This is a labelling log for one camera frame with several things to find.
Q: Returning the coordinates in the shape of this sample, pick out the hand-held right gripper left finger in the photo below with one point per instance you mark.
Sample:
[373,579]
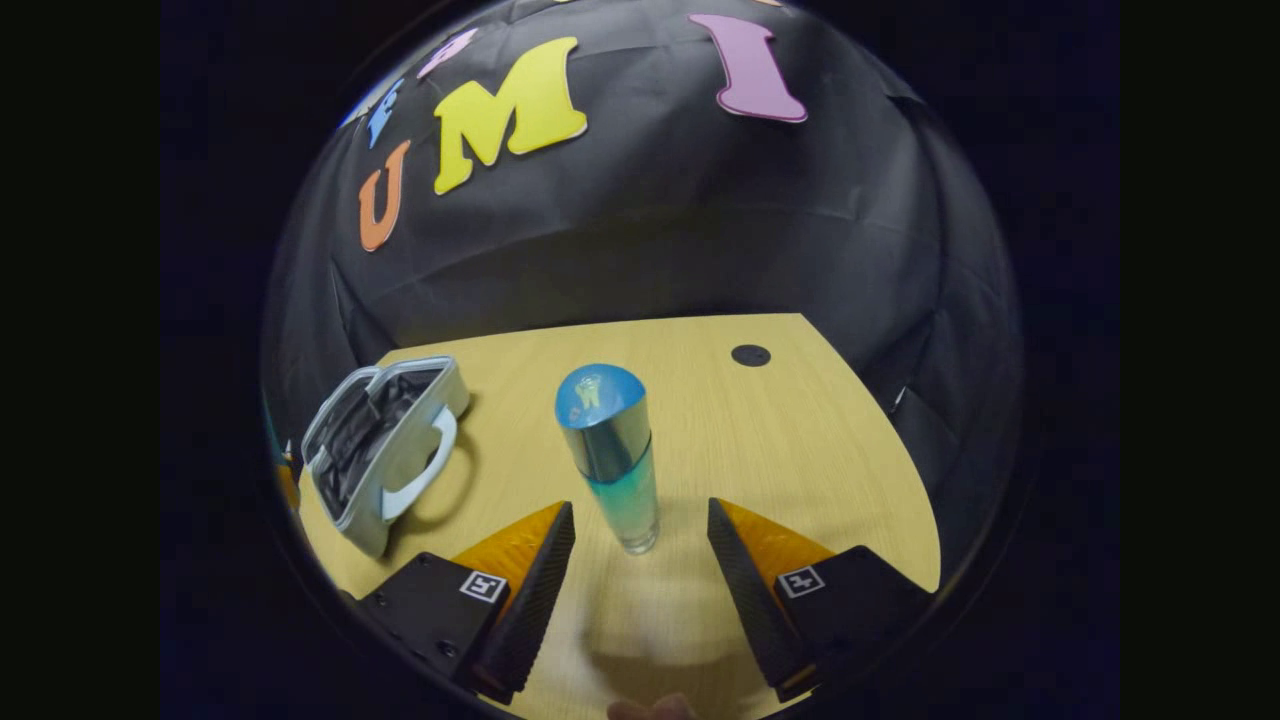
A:
[535,600]

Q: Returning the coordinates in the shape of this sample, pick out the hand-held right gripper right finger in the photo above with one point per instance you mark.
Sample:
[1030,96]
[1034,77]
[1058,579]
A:
[745,590]

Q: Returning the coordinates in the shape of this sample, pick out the light blue suitcase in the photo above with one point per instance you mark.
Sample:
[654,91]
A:
[395,470]

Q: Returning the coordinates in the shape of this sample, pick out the black backdrop cloth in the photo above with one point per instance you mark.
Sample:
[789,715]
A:
[650,220]

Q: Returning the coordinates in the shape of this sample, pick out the blue skincare bottle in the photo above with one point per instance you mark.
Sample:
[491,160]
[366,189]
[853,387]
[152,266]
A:
[610,450]

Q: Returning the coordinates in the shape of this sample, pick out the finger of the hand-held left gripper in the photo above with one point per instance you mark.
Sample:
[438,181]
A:
[289,485]

